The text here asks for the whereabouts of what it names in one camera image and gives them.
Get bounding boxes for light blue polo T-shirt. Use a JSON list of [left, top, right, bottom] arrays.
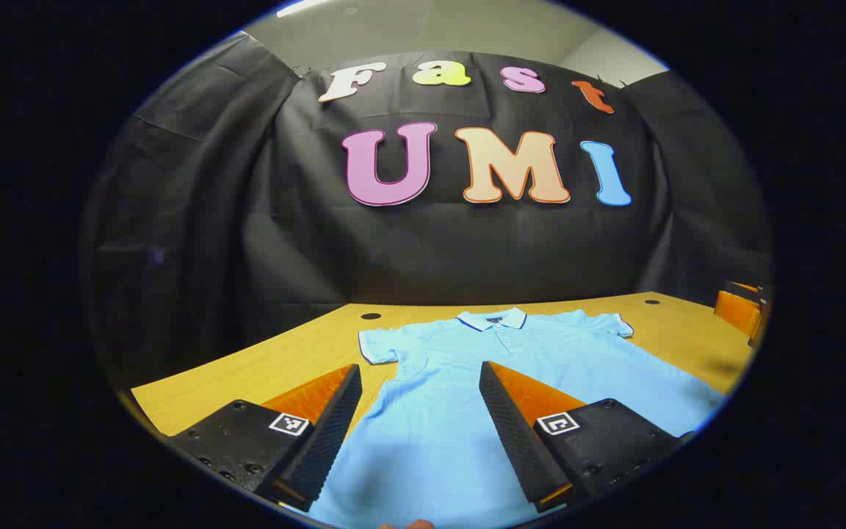
[[305, 307, 729, 529]]

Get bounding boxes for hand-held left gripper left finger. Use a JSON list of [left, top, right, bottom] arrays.
[[164, 363, 364, 513]]

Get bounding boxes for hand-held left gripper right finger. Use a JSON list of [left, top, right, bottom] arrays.
[[478, 360, 682, 514]]

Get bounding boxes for black backdrop cloth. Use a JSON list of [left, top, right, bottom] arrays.
[[82, 33, 773, 390]]

